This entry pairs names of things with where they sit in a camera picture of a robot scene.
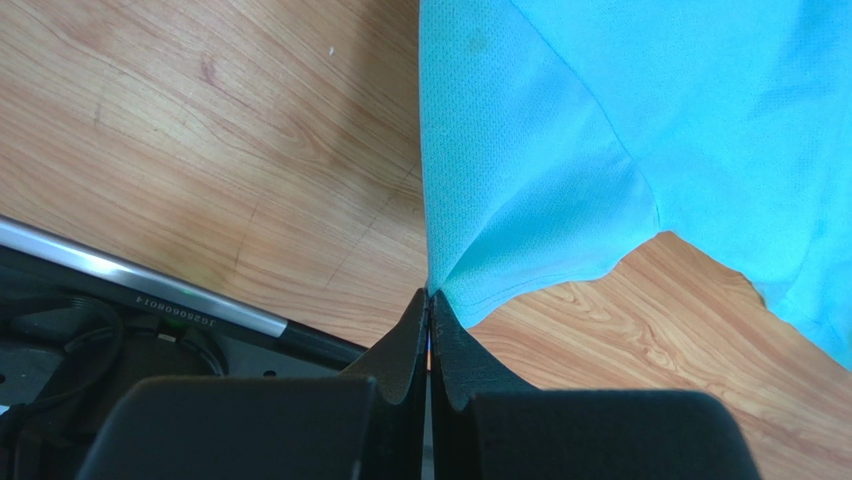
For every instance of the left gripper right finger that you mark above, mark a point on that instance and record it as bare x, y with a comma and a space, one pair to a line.
489, 423

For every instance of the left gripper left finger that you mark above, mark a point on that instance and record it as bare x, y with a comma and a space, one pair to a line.
367, 422

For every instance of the mint green t-shirt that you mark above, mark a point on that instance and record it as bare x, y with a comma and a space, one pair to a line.
558, 136

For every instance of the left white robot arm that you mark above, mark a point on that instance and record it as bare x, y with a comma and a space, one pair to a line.
110, 370

